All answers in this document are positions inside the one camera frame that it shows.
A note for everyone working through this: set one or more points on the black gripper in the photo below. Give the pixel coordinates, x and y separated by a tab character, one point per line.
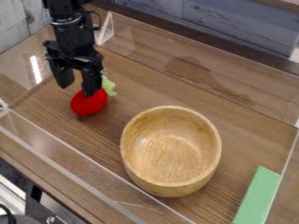
72	51

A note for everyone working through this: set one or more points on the red plush strawberry toy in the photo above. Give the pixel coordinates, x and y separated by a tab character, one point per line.
86	106

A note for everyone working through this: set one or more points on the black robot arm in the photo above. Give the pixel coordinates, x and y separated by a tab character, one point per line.
63	9

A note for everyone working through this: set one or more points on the wooden bowl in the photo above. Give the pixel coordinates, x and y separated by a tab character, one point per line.
171	149

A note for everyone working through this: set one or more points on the green tape strip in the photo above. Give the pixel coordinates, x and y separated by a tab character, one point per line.
257	200

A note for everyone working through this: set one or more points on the clear acrylic corner bracket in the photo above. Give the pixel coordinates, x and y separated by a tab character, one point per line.
107	31

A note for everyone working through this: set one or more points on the clear acrylic enclosure wall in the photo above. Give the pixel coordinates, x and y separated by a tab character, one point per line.
68	154

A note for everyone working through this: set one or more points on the black metal table bracket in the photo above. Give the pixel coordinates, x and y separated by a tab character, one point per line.
36	210

